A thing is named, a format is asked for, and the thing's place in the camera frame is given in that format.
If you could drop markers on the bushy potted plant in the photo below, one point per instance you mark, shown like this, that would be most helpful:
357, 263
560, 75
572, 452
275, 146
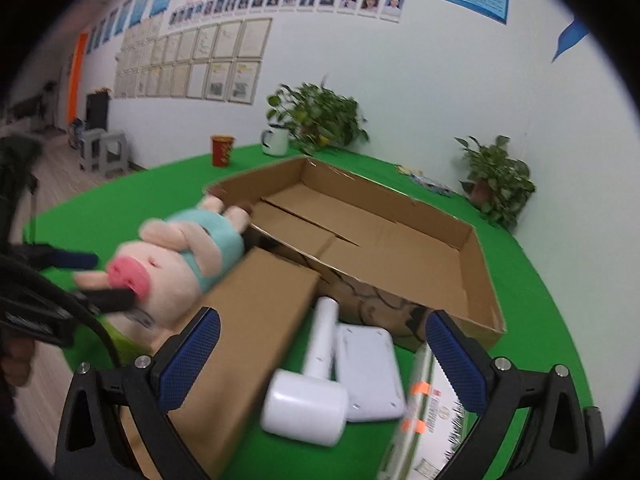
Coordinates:
320, 115

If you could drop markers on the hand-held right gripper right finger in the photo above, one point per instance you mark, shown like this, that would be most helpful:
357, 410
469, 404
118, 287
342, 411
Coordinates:
457, 365

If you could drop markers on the blue wall sticker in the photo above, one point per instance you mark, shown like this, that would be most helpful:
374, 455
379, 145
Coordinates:
570, 40

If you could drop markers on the small potted plant pink pot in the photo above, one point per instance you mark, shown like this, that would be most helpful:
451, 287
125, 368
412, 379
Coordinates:
497, 180

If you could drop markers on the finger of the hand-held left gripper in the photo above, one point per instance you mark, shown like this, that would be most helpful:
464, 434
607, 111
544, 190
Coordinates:
112, 299
75, 260

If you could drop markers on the white plastic device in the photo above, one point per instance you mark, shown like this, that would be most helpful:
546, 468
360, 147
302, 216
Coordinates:
367, 370

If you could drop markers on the white green carton orange stickers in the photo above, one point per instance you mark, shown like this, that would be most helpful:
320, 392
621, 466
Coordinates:
430, 435

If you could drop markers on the red paper cup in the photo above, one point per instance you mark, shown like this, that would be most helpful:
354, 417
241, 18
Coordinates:
222, 152

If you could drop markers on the orange pillar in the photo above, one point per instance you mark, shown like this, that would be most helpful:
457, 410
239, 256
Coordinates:
77, 80

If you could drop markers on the large cardboard box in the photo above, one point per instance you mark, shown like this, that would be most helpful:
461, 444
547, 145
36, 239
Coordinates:
400, 265

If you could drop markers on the small brown cardboard box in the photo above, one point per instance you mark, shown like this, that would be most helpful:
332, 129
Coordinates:
250, 320

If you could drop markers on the white hair dryer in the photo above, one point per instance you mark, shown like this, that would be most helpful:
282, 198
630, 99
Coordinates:
305, 405

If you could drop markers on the blue white packets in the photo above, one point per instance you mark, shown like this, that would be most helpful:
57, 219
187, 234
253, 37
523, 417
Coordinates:
425, 180

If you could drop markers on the person's left hand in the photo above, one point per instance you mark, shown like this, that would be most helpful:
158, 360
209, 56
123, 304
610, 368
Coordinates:
15, 365

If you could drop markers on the wall of framed certificates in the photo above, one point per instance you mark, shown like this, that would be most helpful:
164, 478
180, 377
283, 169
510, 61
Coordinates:
200, 65

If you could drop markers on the black cabinet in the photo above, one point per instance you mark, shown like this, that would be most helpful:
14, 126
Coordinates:
98, 110

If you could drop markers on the grey plastic stool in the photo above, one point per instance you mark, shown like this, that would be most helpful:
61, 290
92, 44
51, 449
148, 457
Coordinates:
90, 147
114, 152

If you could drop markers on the white enamel mug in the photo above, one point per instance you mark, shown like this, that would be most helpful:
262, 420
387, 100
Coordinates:
277, 141

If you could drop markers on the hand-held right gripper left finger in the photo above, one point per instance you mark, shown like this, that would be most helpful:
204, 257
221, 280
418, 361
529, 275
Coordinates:
192, 355

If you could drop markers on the pink pig plush toy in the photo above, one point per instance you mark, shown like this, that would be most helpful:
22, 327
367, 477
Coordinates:
165, 270

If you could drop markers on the row of portrait photos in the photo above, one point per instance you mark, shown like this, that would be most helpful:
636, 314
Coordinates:
300, 2

